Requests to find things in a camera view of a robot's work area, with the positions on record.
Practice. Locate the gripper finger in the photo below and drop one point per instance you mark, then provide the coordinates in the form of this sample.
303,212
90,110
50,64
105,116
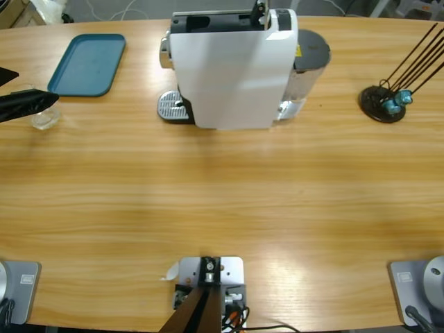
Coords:
7,75
27,102

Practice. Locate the clear drinking glass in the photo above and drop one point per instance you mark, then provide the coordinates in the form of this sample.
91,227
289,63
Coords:
46,120

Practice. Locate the grey coffee machine lever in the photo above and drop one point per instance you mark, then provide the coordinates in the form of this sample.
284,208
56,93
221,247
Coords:
260,12

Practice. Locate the white capsule coffee machine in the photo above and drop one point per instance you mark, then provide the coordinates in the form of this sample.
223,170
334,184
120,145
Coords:
229,76

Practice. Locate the blue coffee capsule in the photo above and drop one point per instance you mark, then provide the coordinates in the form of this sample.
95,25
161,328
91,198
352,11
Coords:
392,107
404,98

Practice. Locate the cardboard box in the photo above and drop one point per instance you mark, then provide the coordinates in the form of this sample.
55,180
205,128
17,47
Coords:
14,17

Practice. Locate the teal plastic tray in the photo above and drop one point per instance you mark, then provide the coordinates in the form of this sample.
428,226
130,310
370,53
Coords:
86,66

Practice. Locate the white plastic bag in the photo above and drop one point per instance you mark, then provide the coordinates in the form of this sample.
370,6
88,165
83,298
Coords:
48,8

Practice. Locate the metal drip tray grate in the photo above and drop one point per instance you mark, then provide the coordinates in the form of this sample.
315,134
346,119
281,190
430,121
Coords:
170,104

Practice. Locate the white tape tab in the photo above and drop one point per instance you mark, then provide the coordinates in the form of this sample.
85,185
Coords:
171,272

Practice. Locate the water tank with dark lid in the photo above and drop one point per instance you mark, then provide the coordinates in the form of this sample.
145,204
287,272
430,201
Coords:
312,48

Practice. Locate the black capsule holder with rods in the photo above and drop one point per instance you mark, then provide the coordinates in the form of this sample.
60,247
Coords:
373,104

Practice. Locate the white rack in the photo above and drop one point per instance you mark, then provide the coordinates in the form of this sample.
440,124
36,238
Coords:
412,10

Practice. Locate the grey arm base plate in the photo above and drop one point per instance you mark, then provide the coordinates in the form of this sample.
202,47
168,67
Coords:
21,284
416,284

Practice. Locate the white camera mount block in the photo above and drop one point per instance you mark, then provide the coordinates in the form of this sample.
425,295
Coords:
232,270

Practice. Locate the dark camera post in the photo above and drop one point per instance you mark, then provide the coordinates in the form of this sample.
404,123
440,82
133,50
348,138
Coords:
199,305

